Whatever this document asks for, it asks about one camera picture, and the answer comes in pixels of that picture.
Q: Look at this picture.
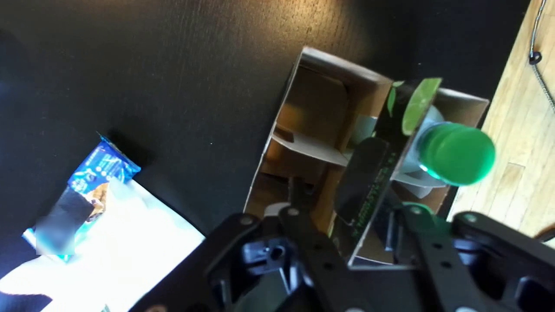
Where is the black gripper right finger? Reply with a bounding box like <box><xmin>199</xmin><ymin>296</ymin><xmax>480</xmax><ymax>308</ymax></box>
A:
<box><xmin>387</xmin><ymin>204</ymin><xmax>555</xmax><ymax>312</ymax></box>

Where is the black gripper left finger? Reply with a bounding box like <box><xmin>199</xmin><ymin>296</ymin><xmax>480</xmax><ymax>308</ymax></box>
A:
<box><xmin>142</xmin><ymin>208</ymin><xmax>362</xmax><ymax>312</ymax></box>

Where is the green-capped bottle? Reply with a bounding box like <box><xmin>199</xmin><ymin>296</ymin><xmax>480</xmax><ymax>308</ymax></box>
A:
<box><xmin>400</xmin><ymin>121</ymin><xmax>496</xmax><ymax>187</ymax></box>

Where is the green cardboard bottle carrier box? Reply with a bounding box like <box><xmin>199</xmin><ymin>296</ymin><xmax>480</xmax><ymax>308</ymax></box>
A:
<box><xmin>244</xmin><ymin>47</ymin><xmax>487</xmax><ymax>265</ymax></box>

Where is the white paper napkin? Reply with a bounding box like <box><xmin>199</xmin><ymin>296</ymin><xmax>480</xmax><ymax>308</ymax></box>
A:
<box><xmin>0</xmin><ymin>182</ymin><xmax>204</xmax><ymax>312</ymax></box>

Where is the blue snack packet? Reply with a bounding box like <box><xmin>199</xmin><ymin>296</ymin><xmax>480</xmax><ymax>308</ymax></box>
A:
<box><xmin>22</xmin><ymin>137</ymin><xmax>140</xmax><ymax>262</ymax></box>

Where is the black floor cable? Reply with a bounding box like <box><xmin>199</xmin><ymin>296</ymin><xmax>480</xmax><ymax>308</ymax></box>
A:
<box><xmin>527</xmin><ymin>0</ymin><xmax>555</xmax><ymax>111</ymax></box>

